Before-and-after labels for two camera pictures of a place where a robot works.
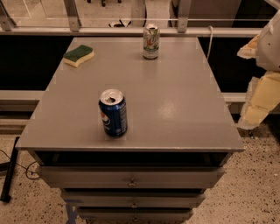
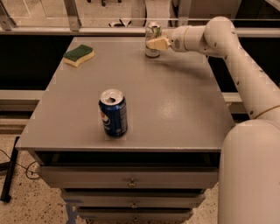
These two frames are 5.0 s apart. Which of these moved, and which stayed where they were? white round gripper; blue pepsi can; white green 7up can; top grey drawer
Moved: white round gripper
Stayed: top grey drawer; white green 7up can; blue pepsi can
